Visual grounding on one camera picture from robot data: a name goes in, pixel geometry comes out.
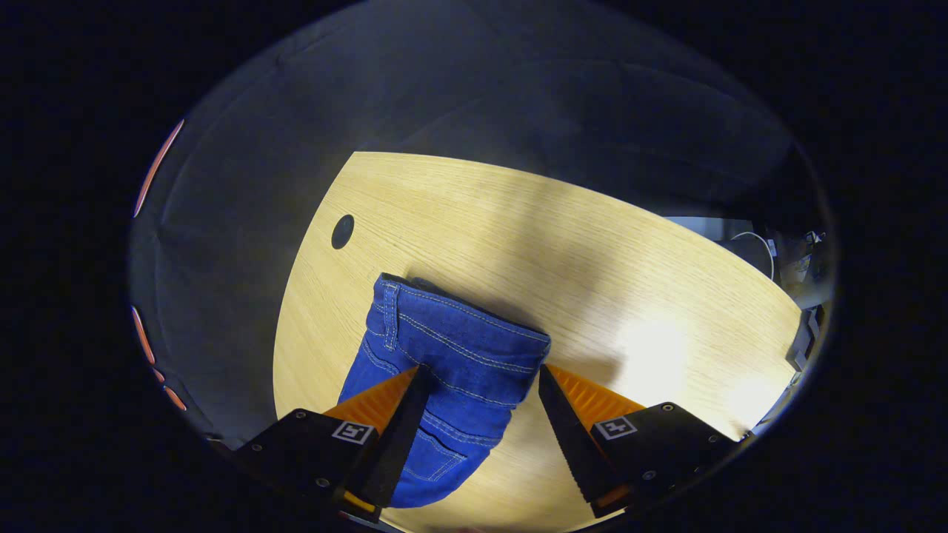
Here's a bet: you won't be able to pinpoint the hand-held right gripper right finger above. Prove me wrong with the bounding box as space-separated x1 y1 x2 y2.
538 363 750 519

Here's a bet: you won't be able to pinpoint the white cluttered equipment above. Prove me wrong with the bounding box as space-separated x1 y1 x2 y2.
774 229 831 310

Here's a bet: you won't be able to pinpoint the black flat block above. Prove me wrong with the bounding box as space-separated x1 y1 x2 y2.
786 305 822 372

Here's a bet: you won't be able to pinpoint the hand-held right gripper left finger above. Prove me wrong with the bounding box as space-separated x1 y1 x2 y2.
236 364 435 523

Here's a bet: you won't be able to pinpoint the white cable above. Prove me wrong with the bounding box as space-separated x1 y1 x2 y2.
729 230 777 283

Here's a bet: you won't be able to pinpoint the blue denim jeans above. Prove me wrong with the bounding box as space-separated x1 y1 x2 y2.
336 272 553 510

